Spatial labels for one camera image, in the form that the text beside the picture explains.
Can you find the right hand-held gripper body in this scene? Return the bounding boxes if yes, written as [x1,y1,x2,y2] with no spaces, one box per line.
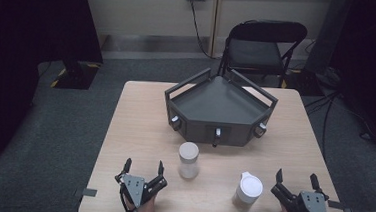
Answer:
[269,183,335,212]

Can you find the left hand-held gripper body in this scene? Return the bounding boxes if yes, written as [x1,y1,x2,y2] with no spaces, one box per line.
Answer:
[112,171,169,212]

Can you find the clear jar with beige lid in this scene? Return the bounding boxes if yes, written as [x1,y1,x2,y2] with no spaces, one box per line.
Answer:
[176,140,202,181]

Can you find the white jar with spout lid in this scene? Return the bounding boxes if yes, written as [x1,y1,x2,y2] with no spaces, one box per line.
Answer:
[231,170,265,212]

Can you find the dark grey corner rack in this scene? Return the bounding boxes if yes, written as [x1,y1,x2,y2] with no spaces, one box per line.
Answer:
[160,63,282,152]

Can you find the person's left hand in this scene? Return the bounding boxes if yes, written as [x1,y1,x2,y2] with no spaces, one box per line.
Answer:
[123,193,158,212]

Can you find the grey tape strip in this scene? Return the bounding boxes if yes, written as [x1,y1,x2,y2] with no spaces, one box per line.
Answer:
[72,186,99,200]
[326,199,355,212]

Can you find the black stand base yellow stripes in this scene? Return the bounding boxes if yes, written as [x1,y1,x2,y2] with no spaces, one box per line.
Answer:
[50,58,102,93]

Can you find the black folding chair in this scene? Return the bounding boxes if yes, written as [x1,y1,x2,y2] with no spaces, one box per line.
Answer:
[217,16,310,90]

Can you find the dark curtain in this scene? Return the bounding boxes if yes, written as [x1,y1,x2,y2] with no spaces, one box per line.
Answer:
[0,0,108,188]
[322,0,376,153]

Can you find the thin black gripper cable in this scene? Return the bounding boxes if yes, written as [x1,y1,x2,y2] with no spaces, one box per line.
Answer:
[117,184,138,212]

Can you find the black floor cables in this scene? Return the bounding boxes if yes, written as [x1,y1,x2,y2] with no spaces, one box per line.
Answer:
[300,88,376,167]

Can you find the black power cable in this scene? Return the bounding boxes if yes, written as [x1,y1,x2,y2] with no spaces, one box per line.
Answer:
[183,0,225,61]

